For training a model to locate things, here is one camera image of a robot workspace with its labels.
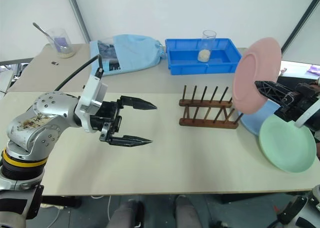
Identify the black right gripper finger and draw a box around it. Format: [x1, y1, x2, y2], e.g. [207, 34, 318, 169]
[266, 95, 290, 113]
[254, 80, 298, 101]

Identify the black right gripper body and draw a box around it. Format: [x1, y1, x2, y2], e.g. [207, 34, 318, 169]
[274, 81, 320, 123]

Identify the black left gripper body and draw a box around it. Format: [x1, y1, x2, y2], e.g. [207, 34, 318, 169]
[90, 99, 125, 143]

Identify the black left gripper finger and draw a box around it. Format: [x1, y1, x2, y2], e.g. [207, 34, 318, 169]
[108, 135, 154, 148]
[116, 95, 158, 111]

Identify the pink plate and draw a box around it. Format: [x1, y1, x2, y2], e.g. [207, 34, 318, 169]
[231, 37, 283, 115]

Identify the wooden dish rack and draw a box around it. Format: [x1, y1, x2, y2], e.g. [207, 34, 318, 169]
[178, 85, 245, 130]

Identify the blue plate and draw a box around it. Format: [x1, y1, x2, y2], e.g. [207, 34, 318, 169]
[238, 100, 281, 136]

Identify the green plate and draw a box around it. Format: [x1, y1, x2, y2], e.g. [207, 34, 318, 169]
[258, 114, 317, 174]

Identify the printed booklet in bag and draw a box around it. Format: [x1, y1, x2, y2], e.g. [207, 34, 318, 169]
[96, 38, 123, 72]

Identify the blue plastic bin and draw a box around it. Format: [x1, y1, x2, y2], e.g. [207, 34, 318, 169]
[164, 38, 243, 76]

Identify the dark rounded shape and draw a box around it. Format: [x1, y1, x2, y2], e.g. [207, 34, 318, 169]
[174, 194, 209, 228]
[108, 198, 146, 228]

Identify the narrow glass beaker with grains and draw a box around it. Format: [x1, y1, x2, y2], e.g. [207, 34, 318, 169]
[197, 30, 217, 63]

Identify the wide glass beaker purple label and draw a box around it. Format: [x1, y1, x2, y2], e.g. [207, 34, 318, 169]
[45, 28, 76, 59]

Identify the black table base bar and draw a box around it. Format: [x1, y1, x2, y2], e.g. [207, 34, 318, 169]
[41, 195, 83, 209]

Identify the metal spoon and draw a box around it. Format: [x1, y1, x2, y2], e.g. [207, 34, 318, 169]
[32, 22, 66, 51]

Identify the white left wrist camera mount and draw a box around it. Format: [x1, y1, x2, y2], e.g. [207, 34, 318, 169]
[74, 74, 109, 133]

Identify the light blue drawstring bag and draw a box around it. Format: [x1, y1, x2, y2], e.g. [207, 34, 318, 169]
[89, 34, 166, 77]

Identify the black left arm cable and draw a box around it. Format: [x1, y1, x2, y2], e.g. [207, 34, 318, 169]
[53, 54, 105, 91]

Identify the grey metal frame post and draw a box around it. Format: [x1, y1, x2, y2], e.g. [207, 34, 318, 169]
[63, 0, 91, 44]
[280, 0, 320, 54]

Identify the white floor cable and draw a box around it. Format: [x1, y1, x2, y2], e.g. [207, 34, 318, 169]
[106, 195, 113, 221]

